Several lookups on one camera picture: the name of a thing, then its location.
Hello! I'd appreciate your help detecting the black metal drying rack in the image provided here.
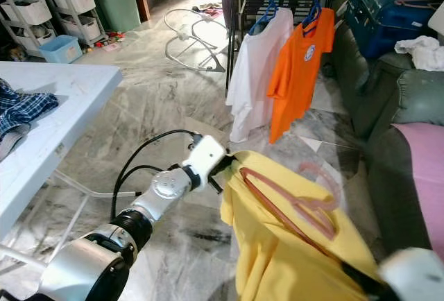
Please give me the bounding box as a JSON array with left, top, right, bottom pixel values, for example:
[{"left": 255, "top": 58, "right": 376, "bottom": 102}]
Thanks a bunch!
[{"left": 222, "top": 0, "right": 355, "bottom": 94}]

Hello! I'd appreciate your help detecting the crumpled white cloth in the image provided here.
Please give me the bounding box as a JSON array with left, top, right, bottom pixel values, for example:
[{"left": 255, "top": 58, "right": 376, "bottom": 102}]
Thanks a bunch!
[{"left": 394, "top": 35, "right": 444, "bottom": 73}]

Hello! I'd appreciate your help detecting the white folding table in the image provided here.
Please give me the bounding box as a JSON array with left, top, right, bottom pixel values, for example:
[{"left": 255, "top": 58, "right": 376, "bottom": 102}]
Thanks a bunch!
[{"left": 0, "top": 62, "right": 124, "bottom": 243}]

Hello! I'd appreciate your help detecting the white metal baby bouncer frame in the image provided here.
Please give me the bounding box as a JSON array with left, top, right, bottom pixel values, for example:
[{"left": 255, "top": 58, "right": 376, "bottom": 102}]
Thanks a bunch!
[{"left": 164, "top": 8, "right": 228, "bottom": 74}]

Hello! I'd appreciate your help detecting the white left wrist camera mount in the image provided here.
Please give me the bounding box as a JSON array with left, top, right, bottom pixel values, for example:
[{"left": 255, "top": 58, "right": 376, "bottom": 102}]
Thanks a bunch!
[{"left": 189, "top": 135, "right": 228, "bottom": 185}]

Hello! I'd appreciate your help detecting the white metal table leg frame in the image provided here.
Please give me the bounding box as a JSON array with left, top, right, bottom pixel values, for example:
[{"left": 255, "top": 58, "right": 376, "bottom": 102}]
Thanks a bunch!
[{"left": 0, "top": 169, "right": 139, "bottom": 274}]

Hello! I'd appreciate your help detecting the white plastic drawer rack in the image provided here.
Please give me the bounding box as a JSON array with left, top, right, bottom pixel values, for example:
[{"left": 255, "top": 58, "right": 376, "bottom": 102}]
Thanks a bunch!
[
  {"left": 35, "top": 0, "right": 105, "bottom": 44},
  {"left": 0, "top": 0, "right": 55, "bottom": 59}
]

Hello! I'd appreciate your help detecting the dark green leather sofa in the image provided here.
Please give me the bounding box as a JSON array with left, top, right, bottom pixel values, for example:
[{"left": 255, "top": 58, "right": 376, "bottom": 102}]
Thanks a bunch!
[{"left": 332, "top": 22, "right": 444, "bottom": 257}]

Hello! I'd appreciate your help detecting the dark blue suitcase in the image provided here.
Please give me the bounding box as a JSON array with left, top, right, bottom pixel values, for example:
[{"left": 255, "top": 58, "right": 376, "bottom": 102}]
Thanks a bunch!
[{"left": 345, "top": 0, "right": 444, "bottom": 61}]

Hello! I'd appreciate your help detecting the white t-shirt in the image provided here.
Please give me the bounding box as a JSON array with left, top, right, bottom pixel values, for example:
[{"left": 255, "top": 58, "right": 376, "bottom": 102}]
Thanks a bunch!
[{"left": 228, "top": 8, "right": 294, "bottom": 144}]

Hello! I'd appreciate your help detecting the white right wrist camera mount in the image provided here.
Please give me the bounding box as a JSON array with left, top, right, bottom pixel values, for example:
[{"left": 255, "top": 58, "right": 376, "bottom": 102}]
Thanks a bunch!
[{"left": 378, "top": 247, "right": 444, "bottom": 301}]

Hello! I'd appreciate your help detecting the pale pink plastic hanger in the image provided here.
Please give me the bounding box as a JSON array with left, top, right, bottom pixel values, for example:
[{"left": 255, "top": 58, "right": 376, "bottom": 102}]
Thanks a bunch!
[{"left": 394, "top": 0, "right": 444, "bottom": 9}]

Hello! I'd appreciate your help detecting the pink cushion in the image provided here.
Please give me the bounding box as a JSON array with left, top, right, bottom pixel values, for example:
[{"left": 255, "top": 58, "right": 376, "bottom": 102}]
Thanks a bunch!
[{"left": 392, "top": 122, "right": 444, "bottom": 260}]

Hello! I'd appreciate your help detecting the blue plastic clothes hanger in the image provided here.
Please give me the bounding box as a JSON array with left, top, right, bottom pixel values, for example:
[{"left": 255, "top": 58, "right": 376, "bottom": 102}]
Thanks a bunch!
[
  {"left": 302, "top": 0, "right": 329, "bottom": 36},
  {"left": 248, "top": 0, "right": 280, "bottom": 37}
]

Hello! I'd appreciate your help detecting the orange t-shirt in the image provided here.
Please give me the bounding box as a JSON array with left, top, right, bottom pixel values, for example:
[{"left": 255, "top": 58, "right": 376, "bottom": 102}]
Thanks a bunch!
[{"left": 266, "top": 8, "right": 336, "bottom": 144}]

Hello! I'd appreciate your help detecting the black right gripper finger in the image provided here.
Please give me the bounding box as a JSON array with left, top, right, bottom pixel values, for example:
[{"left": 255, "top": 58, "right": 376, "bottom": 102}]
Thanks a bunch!
[{"left": 339, "top": 261, "right": 389, "bottom": 300}]

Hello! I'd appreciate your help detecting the light blue plastic bin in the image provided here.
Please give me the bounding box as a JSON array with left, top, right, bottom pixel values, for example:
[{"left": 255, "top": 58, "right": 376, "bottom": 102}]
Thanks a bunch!
[{"left": 39, "top": 35, "right": 83, "bottom": 65}]

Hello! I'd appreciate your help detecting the reddish pink plastic hanger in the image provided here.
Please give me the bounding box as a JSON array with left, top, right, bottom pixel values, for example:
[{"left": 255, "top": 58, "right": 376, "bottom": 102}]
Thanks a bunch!
[{"left": 239, "top": 162, "right": 343, "bottom": 241}]

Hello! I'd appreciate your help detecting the blue plaid shirt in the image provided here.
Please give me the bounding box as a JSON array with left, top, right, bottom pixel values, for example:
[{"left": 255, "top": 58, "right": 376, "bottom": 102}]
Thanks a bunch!
[{"left": 0, "top": 79, "right": 60, "bottom": 162}]

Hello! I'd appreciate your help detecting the yellow shirt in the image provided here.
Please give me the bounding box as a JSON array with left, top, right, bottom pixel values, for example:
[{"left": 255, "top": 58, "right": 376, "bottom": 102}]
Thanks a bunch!
[{"left": 220, "top": 150, "right": 389, "bottom": 301}]

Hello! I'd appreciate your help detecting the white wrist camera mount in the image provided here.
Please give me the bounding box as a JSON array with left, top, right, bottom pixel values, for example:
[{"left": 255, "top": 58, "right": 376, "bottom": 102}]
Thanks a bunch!
[
  {"left": 189, "top": 135, "right": 228, "bottom": 185},
  {"left": 378, "top": 247, "right": 444, "bottom": 301}
]

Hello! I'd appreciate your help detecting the short black left arm cable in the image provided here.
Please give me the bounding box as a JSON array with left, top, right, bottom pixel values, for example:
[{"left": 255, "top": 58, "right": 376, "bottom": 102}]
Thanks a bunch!
[{"left": 114, "top": 164, "right": 167, "bottom": 182}]

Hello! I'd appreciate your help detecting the green bin with white lid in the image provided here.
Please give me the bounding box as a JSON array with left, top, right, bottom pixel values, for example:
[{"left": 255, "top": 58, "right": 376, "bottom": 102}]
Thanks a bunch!
[{"left": 81, "top": 0, "right": 143, "bottom": 33}]

